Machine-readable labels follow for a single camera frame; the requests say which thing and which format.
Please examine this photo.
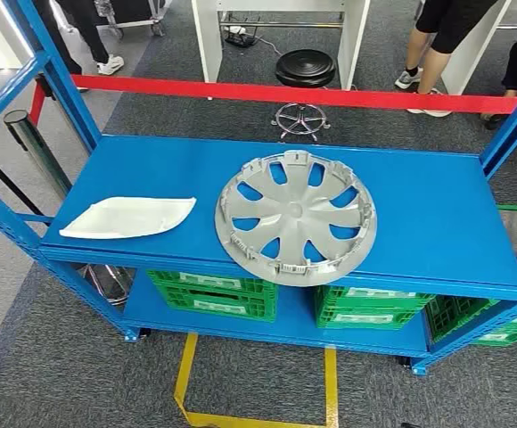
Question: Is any grey plastic wheel hubcap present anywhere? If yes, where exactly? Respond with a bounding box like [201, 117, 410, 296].
[214, 149, 378, 288]

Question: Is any white plastic panel part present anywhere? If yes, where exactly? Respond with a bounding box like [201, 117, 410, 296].
[59, 196, 197, 241]

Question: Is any blue metal shelf rack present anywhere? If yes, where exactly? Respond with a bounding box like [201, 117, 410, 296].
[0, 0, 517, 377]

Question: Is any red barrier belt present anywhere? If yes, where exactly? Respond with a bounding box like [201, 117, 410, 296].
[28, 73, 517, 127]

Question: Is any black round stool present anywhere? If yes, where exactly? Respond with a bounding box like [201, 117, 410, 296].
[271, 48, 337, 143]

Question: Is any white desk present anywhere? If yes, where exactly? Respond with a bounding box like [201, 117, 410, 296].
[441, 0, 517, 95]
[190, 0, 371, 91]

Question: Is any chrome stool base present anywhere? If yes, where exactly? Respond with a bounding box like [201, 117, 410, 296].
[79, 264, 135, 309]

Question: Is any black barrier belt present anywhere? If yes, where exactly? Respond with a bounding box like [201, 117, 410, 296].
[0, 143, 45, 218]

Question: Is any metal cart frame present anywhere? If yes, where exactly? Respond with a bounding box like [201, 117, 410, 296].
[93, 0, 172, 37]

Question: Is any chrome stanchion post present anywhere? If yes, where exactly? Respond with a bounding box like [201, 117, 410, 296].
[3, 109, 73, 201]

